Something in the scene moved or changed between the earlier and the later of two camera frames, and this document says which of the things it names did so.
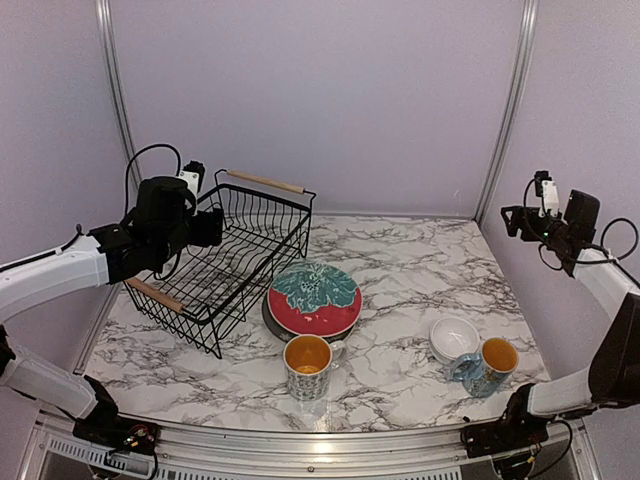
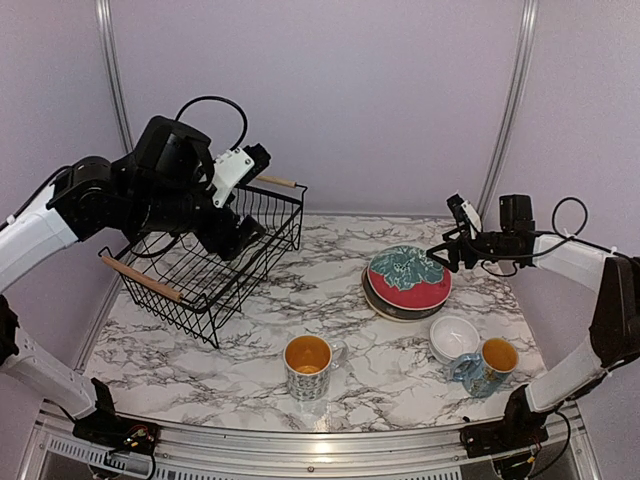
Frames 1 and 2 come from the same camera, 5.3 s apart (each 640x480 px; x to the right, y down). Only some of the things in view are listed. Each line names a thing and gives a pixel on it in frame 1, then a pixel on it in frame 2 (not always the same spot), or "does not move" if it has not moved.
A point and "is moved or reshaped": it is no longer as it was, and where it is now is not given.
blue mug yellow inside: [484, 374] does not move
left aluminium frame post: [118, 89] does not move
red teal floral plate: [315, 298] to [404, 276]
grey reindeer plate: [282, 334] to [393, 312]
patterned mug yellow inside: [309, 360] does not move
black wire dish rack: [246, 231] is moved or reshaped
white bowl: [451, 337] does not move
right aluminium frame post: [526, 34] does not move
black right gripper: [518, 213] to [454, 250]
